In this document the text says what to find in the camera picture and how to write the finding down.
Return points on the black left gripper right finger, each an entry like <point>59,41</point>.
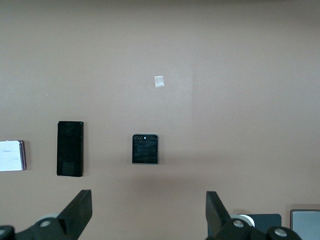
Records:
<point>220,225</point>

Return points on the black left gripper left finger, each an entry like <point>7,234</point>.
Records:
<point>72,217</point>

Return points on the black slab smartphone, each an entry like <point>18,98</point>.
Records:
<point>70,150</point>

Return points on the lavender flip phone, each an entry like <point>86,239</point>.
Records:
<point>11,156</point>

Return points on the black flip phone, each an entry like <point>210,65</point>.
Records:
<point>145,151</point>

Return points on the black mouse pad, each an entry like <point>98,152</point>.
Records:
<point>268,220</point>

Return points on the silver closed laptop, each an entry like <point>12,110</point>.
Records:
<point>306,225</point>

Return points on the small clear tape piece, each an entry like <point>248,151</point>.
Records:
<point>159,81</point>

